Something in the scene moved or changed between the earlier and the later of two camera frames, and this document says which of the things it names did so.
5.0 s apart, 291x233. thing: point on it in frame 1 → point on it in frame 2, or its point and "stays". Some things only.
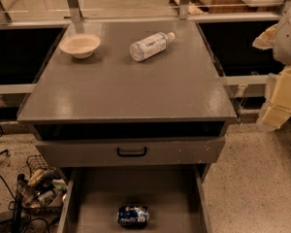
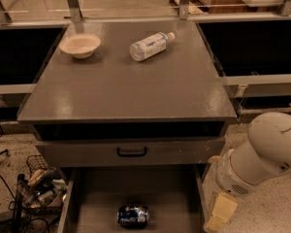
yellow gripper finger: [275, 116] → [224, 207]
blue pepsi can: [133, 216] stays
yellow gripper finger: [266, 40] → [215, 159]
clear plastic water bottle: [151, 46] stays
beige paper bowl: [80, 46] stays
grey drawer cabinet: [131, 132] stays
